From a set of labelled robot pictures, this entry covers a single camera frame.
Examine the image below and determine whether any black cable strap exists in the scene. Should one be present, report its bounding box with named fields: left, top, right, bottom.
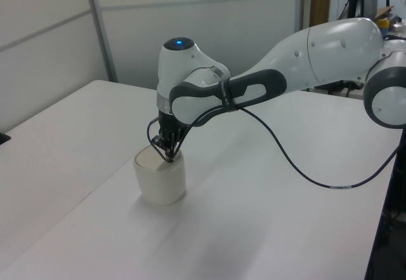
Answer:
left=218, top=77, right=239, bottom=112

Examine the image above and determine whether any cardboard box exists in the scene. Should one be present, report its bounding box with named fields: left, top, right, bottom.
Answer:
left=373, top=6, right=395, bottom=21

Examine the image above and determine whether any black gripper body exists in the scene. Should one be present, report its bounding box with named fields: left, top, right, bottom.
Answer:
left=157, top=110, right=188, bottom=135

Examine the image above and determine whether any brown wooden desk panel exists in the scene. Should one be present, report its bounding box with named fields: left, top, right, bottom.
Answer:
left=308, top=0, right=332, bottom=29

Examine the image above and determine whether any yellow round object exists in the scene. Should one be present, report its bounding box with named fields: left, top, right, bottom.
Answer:
left=377, top=18, right=391, bottom=37

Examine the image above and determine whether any small white trash can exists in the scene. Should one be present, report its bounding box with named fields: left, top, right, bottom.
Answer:
left=133, top=145, right=187, bottom=206

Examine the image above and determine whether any black frame post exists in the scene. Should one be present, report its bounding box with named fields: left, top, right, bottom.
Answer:
left=367, top=130, right=406, bottom=280

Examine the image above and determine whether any grey partition post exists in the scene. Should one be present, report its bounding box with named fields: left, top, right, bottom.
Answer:
left=83, top=0, right=119, bottom=83
left=294, top=0, right=306, bottom=34

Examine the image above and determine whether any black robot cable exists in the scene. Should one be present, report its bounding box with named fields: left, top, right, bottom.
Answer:
left=146, top=103, right=406, bottom=190

